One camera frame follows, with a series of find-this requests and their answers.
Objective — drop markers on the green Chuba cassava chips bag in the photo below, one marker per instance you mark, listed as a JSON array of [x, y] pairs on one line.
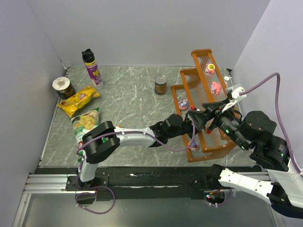
[[84, 123]]

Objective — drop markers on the yellow snack bag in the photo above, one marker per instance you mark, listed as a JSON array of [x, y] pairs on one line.
[[78, 100]]

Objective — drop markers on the purple insect spray can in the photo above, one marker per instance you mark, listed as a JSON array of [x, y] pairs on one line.
[[90, 62]]

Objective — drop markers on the purple figure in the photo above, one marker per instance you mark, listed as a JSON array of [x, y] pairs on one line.
[[193, 145]]

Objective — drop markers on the chips tube with white lid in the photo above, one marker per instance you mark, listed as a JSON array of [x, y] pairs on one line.
[[63, 87]]

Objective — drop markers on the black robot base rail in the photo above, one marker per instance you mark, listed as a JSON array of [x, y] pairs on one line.
[[140, 182]]

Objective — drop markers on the orange tiered display shelf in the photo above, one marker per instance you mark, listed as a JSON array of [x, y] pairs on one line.
[[203, 90]]

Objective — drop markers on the pink figure with green hat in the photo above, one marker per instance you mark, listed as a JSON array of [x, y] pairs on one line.
[[209, 69]]

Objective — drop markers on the pink pig figure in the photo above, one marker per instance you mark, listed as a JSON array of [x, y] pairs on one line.
[[216, 88]]

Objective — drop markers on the brown tin can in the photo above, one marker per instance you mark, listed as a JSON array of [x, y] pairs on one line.
[[160, 84]]

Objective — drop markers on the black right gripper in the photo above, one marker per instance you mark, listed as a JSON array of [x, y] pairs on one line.
[[215, 114]]

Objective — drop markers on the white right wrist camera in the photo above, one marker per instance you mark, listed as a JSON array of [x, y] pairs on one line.
[[234, 96]]

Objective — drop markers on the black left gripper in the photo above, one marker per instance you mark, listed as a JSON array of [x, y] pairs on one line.
[[187, 124]]

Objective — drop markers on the purple bunny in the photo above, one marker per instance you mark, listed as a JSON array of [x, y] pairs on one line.
[[183, 104]]

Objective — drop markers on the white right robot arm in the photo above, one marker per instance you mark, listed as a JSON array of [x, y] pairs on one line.
[[256, 132]]

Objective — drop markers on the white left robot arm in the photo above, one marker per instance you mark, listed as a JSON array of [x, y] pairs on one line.
[[102, 141]]

